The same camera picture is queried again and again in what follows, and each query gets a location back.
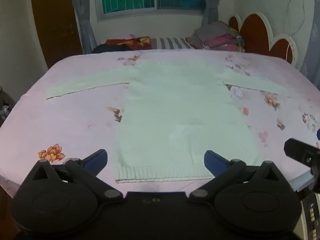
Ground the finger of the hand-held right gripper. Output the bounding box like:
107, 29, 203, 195
284, 138, 320, 173

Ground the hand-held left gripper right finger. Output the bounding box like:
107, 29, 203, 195
189, 150, 290, 203

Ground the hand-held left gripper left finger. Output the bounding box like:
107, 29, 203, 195
24, 149, 124, 203

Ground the white knit sweater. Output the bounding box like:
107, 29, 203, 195
46, 56, 291, 183

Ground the pile of folded clothes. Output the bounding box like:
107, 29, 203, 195
187, 21, 246, 53

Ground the pink floral bed sheet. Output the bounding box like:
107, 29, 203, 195
0, 49, 320, 198

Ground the black cloth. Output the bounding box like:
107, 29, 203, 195
92, 44, 131, 54

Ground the red floral blanket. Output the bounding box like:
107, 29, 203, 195
106, 37, 152, 51

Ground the red heart-shaped headboard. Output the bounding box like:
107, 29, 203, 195
228, 11, 300, 67

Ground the grey striped blanket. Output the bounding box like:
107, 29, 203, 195
149, 37, 196, 50

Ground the brown wooden door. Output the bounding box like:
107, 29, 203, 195
30, 0, 83, 70

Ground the grey curtain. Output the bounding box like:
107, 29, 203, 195
68, 0, 97, 54
199, 0, 221, 27

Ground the white cable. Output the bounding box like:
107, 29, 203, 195
284, 0, 306, 61

